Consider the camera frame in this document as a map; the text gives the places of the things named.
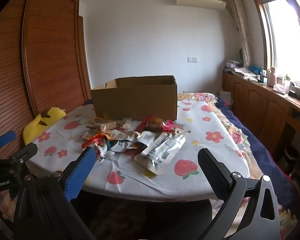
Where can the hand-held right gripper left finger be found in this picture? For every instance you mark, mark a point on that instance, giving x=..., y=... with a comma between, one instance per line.
x=80, y=173

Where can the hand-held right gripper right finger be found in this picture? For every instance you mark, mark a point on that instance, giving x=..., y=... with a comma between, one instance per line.
x=213, y=172

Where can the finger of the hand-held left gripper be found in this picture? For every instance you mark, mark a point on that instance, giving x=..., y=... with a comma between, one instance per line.
x=6, y=138
x=27, y=151

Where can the pile of mixed snack packets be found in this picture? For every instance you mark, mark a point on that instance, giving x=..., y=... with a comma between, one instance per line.
x=162, y=150

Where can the brown cardboard box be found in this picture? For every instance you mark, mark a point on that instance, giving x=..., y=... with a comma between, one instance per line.
x=135, y=102

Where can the person's left hand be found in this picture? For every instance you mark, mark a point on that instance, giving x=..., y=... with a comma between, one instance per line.
x=6, y=206

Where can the white strawberry print tablecloth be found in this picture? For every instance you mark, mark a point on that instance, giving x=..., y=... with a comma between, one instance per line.
x=205, y=145

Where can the yellow plush toy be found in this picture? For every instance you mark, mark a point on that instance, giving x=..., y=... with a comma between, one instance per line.
x=40, y=125

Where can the floral blanket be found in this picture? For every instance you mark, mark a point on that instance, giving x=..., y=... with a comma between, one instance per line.
x=236, y=135

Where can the navy blanket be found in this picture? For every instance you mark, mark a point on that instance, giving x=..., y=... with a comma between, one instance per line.
x=262, y=152

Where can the white paper bag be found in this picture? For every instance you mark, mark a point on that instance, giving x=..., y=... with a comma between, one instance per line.
x=225, y=98

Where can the wooden cabinet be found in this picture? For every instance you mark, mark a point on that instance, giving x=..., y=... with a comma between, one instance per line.
x=255, y=105

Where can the dark trash bin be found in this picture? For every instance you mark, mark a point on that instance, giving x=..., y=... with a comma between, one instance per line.
x=291, y=153

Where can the wooden slatted wardrobe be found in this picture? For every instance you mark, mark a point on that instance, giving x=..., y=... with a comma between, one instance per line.
x=52, y=55

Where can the patterned cloth pile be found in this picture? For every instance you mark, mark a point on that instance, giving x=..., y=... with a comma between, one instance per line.
x=241, y=71

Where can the white tissue box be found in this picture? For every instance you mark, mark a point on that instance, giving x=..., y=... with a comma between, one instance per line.
x=279, y=89

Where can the pink bottle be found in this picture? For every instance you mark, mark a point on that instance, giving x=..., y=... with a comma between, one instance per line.
x=273, y=77

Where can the patterned curtain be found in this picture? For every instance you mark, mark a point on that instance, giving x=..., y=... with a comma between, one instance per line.
x=241, y=30

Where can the window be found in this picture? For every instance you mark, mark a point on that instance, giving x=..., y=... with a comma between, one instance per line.
x=282, y=42

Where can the white wall socket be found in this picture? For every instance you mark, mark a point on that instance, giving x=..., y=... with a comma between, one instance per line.
x=192, y=59

